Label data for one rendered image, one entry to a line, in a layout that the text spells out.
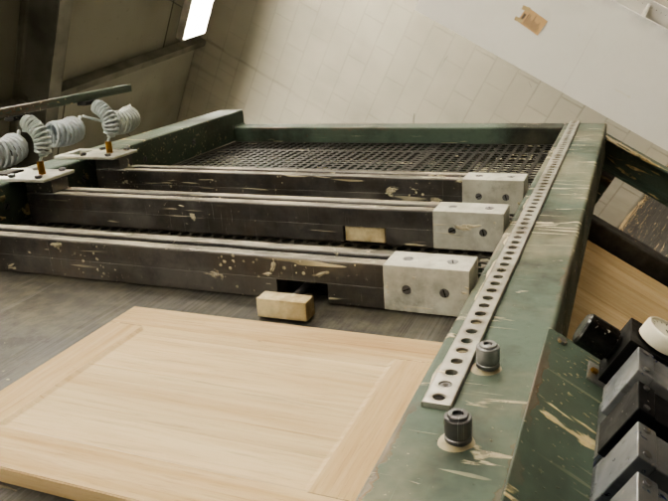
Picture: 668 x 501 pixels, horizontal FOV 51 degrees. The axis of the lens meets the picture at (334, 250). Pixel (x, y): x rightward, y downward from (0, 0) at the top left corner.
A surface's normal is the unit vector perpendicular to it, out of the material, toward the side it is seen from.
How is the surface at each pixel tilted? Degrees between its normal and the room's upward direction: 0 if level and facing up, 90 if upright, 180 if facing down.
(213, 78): 90
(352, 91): 90
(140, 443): 60
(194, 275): 90
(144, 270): 90
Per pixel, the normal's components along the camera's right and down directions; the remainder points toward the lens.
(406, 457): -0.07, -0.94
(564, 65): -0.44, 0.44
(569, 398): 0.40, -0.78
